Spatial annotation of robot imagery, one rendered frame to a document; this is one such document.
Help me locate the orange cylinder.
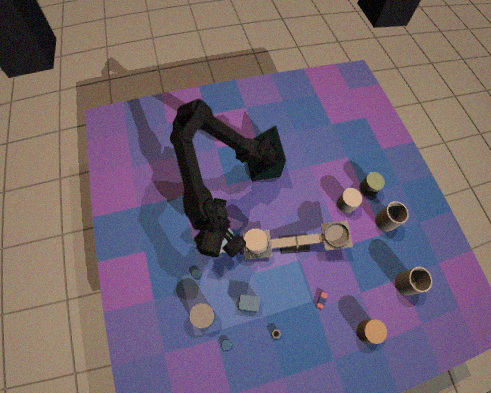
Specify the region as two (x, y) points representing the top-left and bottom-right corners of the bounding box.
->
(356, 319), (387, 344)

